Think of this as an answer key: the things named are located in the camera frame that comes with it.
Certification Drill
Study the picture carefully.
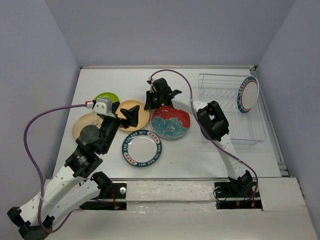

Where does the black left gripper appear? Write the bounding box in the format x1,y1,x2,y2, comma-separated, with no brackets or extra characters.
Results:
101,101,141,154

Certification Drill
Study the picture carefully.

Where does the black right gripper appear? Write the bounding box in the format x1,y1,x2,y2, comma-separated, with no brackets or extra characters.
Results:
144,90,164,110

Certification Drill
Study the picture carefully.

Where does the plain beige plate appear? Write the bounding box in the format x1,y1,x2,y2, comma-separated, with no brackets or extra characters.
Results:
116,100,150,132

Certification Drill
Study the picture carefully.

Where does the red plate with teal flower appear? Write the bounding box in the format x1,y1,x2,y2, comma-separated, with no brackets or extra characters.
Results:
150,105,191,140

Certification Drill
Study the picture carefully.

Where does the teal rimmed Hao Wei plate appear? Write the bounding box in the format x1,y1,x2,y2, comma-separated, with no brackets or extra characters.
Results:
121,129,163,168

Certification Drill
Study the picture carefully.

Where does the lime green plate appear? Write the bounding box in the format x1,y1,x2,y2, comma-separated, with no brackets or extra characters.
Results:
94,92,119,103

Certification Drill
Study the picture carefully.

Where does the beige bird pattern plate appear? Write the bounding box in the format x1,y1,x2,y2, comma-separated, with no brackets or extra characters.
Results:
72,112,103,140

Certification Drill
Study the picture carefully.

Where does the green red rimmed white plate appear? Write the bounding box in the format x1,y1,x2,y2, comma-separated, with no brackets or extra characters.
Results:
236,76,260,114

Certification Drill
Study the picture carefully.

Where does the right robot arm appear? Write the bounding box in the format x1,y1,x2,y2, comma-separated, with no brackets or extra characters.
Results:
144,77,253,196

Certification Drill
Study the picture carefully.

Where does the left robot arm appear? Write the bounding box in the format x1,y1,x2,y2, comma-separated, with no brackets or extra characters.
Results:
7,113,139,240

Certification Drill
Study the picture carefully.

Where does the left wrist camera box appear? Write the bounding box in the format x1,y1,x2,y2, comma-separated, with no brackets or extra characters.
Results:
92,98,112,116

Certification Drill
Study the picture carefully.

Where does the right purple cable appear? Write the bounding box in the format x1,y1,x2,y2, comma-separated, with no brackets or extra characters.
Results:
146,69,259,201

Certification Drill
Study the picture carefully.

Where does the purple cable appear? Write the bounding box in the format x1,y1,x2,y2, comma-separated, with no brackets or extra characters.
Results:
24,102,94,234
146,69,259,201

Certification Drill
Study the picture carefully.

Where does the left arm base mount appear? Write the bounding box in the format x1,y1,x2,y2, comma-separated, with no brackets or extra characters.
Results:
79,181,127,211

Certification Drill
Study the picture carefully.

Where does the white wire dish rack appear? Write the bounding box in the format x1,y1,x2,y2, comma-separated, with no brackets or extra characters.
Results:
198,73,266,147

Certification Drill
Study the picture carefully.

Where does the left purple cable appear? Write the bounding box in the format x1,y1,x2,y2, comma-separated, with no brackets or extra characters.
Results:
24,102,94,234

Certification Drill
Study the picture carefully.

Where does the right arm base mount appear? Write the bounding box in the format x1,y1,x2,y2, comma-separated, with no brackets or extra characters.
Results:
213,181,263,210

